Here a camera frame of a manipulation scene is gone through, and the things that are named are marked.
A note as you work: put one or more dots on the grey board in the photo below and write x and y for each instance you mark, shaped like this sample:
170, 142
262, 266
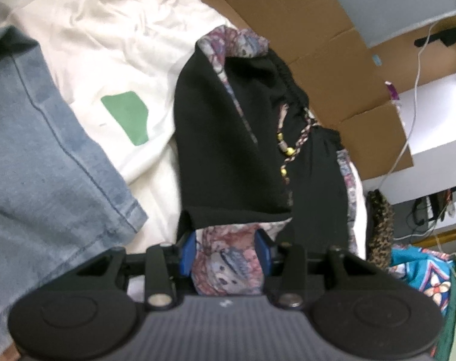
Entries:
393, 0

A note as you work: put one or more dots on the blue denim jeans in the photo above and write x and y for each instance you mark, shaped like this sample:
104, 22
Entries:
32, 158

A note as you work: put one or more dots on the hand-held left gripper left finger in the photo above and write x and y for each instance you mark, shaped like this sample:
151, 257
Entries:
187, 255

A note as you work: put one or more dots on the teal printed cloth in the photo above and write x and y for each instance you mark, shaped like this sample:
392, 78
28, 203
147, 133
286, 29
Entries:
412, 267

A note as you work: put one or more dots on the brown cardboard sheet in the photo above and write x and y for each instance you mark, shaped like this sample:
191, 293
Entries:
307, 45

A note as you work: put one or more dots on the leopard print cloth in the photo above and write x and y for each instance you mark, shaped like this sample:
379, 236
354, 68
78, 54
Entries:
380, 225

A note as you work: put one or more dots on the black shorts with patterned trim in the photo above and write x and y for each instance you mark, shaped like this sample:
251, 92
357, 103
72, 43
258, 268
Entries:
220, 139

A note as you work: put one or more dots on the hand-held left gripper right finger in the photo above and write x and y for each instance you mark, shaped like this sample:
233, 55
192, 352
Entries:
262, 252

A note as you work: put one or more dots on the white desk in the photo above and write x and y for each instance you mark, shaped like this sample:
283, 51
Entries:
438, 120

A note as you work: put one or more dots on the yellow metal bar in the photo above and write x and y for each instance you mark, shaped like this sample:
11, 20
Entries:
453, 237

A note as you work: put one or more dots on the white bear print bedsheet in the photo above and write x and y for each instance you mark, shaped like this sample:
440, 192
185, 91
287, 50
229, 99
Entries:
100, 26

